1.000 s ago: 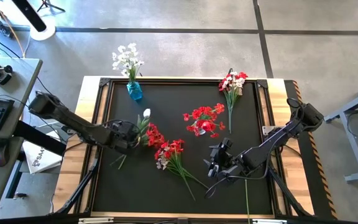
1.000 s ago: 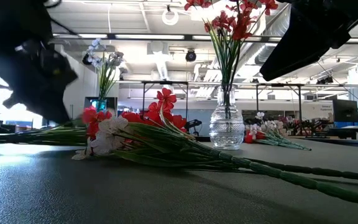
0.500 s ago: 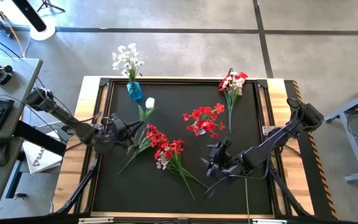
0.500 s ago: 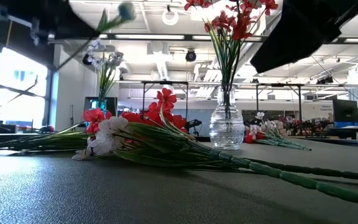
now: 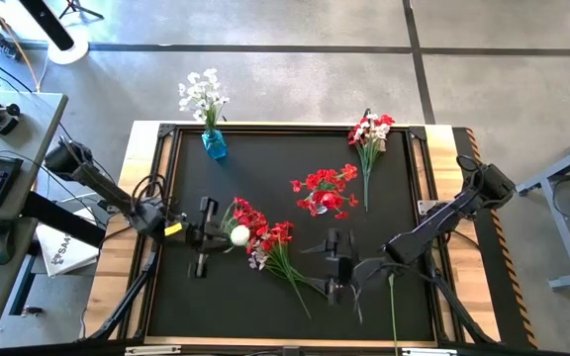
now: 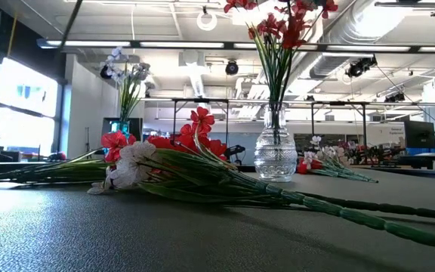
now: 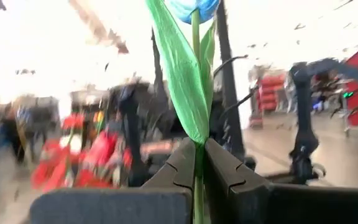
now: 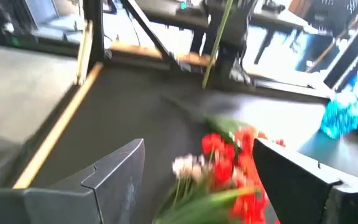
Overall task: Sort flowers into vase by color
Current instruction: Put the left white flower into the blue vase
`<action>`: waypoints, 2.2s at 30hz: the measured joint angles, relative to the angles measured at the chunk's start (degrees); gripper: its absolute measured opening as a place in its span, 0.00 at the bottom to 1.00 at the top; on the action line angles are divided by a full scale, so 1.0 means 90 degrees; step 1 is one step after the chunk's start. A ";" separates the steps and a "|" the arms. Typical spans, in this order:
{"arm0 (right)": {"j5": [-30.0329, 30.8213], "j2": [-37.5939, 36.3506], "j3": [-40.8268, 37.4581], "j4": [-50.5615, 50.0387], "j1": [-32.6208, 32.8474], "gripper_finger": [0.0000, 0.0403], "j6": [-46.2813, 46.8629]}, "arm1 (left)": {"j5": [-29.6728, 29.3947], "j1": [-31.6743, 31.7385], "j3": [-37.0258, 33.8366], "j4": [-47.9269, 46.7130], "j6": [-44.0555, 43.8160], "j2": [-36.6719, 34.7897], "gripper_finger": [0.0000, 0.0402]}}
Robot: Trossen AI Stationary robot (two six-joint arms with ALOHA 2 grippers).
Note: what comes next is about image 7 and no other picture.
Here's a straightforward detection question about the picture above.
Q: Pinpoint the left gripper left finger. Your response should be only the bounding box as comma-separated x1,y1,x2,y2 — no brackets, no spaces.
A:
29,138,196,224

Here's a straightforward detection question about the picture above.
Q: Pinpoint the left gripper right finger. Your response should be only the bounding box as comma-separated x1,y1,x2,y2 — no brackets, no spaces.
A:
203,138,358,224

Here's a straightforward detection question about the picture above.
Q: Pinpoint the red artificial flower bunch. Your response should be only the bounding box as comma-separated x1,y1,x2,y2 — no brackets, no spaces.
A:
31,111,133,190

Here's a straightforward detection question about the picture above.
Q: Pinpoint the white artificial tulip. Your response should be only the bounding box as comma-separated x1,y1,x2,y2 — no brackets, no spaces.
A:
144,0,222,224

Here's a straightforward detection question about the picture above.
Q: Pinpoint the black vertical frame post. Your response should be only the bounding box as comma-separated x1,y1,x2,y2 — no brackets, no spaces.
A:
215,0,247,161

